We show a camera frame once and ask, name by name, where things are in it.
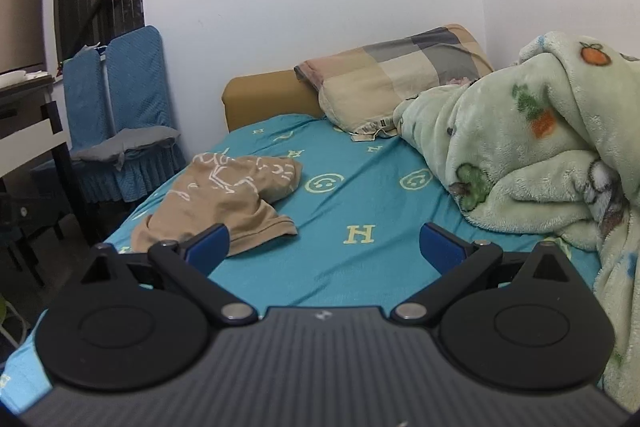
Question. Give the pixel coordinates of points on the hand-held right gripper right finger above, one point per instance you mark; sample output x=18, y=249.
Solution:
x=440, y=247

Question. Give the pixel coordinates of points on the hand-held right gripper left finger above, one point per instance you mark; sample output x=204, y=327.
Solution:
x=212, y=244

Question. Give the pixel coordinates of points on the tan printed T-shirt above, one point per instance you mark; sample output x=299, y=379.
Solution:
x=220, y=202

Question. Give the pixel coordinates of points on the blue patterned bedsheet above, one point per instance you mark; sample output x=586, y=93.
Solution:
x=350, y=267

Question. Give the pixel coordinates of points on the green printed fleece blanket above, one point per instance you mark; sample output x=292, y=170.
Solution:
x=540, y=167

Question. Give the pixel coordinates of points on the grey seat cushion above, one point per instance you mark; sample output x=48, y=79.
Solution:
x=125, y=142

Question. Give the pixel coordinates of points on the tan padded headboard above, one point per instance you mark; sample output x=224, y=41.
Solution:
x=265, y=99

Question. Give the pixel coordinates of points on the plaid beige grey pillow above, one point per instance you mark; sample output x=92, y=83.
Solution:
x=390, y=77

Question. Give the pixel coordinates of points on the blue covered chair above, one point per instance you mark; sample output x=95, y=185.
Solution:
x=82, y=92
x=135, y=77

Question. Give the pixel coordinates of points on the dark wooden desk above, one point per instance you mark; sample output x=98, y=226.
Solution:
x=25, y=142

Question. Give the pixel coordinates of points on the beige refrigerator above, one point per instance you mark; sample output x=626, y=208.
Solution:
x=20, y=17

